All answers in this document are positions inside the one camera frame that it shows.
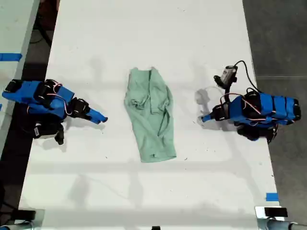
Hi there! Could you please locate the black camera cable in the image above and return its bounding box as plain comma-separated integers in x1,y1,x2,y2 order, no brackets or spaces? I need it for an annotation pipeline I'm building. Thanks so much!
234,60,262,93

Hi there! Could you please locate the long blue tape strip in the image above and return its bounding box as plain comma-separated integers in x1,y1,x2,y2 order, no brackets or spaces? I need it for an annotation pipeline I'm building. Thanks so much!
0,53,23,62

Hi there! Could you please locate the metal corner bracket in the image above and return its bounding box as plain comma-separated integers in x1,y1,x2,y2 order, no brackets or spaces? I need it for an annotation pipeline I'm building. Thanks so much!
254,206,289,230

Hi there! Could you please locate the small black box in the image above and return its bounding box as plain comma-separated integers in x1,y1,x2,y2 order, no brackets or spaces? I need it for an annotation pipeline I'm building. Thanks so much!
264,207,288,218
14,209,37,221

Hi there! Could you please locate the black floor cable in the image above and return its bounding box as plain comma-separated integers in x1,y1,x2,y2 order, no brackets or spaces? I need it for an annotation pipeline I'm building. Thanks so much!
30,23,53,47

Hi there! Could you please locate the white side table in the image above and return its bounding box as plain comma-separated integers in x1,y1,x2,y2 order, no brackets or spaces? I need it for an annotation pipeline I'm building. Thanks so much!
0,0,41,159

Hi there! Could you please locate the black camera stalk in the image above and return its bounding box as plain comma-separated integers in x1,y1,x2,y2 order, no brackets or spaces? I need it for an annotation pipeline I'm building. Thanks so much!
223,82,233,104

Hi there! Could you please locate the short blue tape strip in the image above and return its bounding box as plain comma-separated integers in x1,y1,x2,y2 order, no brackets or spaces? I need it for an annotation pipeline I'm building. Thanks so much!
265,192,280,202

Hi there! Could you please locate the black camera box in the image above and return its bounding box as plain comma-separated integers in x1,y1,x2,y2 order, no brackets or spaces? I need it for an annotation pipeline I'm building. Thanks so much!
213,65,238,90
33,121,65,146

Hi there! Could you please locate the pale green t-shirt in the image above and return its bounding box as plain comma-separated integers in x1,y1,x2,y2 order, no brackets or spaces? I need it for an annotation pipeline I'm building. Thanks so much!
123,67,177,164

